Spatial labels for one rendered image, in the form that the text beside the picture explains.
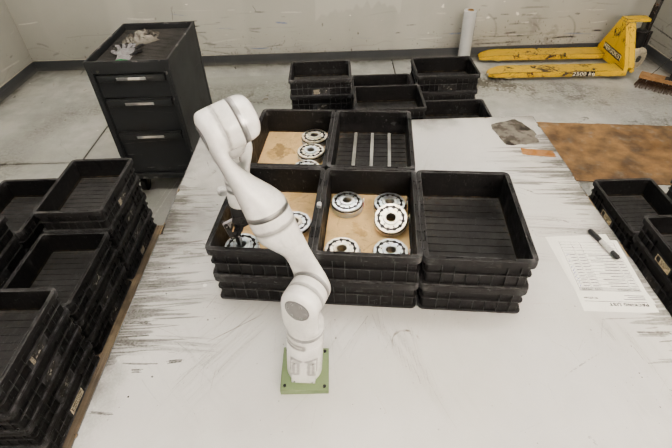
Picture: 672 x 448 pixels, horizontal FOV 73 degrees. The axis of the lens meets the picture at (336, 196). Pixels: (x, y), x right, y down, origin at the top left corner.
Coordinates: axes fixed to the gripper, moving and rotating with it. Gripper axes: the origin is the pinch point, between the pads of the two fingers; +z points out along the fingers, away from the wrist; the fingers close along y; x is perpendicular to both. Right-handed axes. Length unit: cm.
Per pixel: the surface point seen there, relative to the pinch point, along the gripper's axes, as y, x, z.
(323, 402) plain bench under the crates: -4, -47, 17
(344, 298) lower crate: 16.8, -25.7, 14.3
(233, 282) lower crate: -9.1, -5.3, 9.7
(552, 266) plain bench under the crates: 81, -51, 17
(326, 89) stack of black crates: 108, 130, 36
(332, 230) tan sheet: 24.4, -7.8, 4.6
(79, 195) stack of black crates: -43, 112, 40
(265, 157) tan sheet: 25.3, 41.5, 5.1
